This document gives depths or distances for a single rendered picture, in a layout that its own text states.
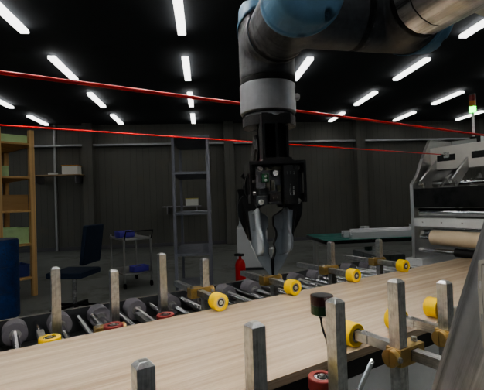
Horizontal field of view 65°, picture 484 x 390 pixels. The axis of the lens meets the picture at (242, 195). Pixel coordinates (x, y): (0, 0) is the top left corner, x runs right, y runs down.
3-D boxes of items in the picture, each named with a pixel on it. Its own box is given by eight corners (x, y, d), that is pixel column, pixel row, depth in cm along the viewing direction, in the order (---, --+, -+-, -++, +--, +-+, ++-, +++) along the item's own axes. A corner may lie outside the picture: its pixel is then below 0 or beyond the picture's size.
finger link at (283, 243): (279, 281, 48) (276, 207, 48) (270, 272, 54) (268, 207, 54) (303, 280, 48) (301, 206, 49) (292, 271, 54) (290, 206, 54)
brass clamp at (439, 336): (471, 340, 126) (470, 325, 127) (448, 350, 119) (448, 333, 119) (452, 335, 132) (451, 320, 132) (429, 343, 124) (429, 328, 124)
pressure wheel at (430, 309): (433, 315, 153) (443, 321, 156) (437, 295, 155) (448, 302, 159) (419, 311, 158) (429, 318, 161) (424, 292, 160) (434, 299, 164)
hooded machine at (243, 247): (266, 265, 827) (264, 207, 828) (270, 269, 771) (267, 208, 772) (236, 266, 823) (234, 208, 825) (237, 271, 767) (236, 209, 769)
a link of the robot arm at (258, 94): (236, 94, 55) (292, 94, 56) (238, 126, 55) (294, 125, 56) (242, 77, 48) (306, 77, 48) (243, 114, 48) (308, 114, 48)
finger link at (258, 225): (254, 282, 48) (252, 209, 48) (249, 274, 54) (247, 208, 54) (279, 281, 48) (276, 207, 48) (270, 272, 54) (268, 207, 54)
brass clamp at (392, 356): (427, 359, 113) (426, 342, 113) (398, 371, 106) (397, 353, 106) (408, 352, 118) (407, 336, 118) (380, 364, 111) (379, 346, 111)
